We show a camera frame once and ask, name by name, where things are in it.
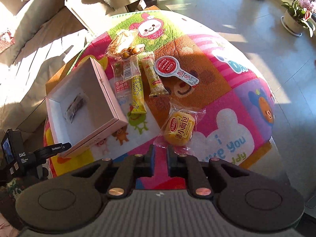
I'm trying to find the small bread yellow label packet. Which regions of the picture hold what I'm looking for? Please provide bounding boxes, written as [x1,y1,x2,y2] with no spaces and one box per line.
[153,99,206,154]

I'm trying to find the yellow corn snack stick packet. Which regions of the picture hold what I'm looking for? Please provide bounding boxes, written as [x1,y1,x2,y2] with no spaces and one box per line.
[131,75,147,114]

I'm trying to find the pink cardboard gift box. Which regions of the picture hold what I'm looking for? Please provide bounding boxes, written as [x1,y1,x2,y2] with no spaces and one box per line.
[46,58,128,158]

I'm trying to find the sesame grain bar packet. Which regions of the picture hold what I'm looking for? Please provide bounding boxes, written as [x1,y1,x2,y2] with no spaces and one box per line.
[137,51,169,98]

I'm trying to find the dark snack bar clear packet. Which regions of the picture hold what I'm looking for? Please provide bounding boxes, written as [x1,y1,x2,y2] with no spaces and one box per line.
[64,92,89,124]

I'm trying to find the hawthorn lollipop red packet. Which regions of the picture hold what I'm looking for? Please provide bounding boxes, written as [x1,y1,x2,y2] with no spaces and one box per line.
[111,57,141,99]

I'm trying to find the red spoon-shaped jelly cup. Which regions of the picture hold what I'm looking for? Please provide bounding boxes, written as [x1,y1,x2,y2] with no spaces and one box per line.
[154,56,199,87]

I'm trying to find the brown balls snack packet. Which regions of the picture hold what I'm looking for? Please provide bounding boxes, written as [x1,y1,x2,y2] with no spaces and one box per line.
[120,44,145,59]

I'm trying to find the bread packet green label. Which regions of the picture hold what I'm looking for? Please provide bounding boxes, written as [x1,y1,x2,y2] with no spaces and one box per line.
[105,29,139,58]

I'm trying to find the colourful cartoon play mat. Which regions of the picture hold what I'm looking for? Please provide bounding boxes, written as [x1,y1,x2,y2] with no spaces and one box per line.
[49,10,275,177]

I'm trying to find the beige sofa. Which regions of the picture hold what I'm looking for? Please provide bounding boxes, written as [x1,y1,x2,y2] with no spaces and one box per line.
[1,0,92,135]

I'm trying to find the pink flower pot plant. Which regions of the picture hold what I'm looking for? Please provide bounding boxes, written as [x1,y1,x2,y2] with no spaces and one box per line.
[281,0,315,38]

